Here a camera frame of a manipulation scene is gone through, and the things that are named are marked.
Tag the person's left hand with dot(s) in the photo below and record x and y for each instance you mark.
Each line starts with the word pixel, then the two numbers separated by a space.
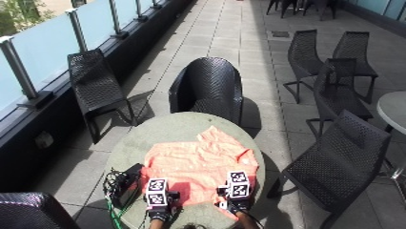
pixel 160 213

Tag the person's right hand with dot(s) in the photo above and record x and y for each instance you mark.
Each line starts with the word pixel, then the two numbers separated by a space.
pixel 239 205

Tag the white marker cube right glove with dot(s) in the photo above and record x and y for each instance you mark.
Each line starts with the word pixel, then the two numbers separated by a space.
pixel 239 184

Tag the white marker cube glove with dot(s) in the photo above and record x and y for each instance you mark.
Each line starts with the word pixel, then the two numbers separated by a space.
pixel 239 184
pixel 156 192

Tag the white marker cube left glove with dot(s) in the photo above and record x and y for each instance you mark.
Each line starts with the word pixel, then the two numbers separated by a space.
pixel 156 192

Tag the black electronics box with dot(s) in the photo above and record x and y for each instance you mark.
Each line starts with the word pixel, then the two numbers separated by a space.
pixel 127 184

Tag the orange shirt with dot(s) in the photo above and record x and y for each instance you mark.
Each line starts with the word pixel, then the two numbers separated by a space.
pixel 199 159

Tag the black woven tub armchair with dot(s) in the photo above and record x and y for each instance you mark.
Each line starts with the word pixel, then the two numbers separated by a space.
pixel 209 89

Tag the black perforated armless chair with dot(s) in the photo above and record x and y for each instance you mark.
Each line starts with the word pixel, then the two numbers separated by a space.
pixel 95 82

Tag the round grey side table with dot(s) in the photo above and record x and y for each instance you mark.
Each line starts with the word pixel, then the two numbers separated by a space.
pixel 394 109

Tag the frosted glass railing panel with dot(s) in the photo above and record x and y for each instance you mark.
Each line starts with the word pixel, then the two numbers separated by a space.
pixel 98 20
pixel 47 47
pixel 6 86

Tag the square floor drain grate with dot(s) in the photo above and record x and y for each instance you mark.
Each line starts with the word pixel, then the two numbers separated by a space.
pixel 280 34

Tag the group of distant dark chairs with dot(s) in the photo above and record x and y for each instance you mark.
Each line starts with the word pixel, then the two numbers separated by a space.
pixel 304 4

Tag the grey wall outlet cover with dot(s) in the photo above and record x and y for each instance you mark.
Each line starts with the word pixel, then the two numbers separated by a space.
pixel 44 140

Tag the metal railing post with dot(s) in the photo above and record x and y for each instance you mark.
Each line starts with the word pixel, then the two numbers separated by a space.
pixel 140 9
pixel 78 30
pixel 19 70
pixel 115 17

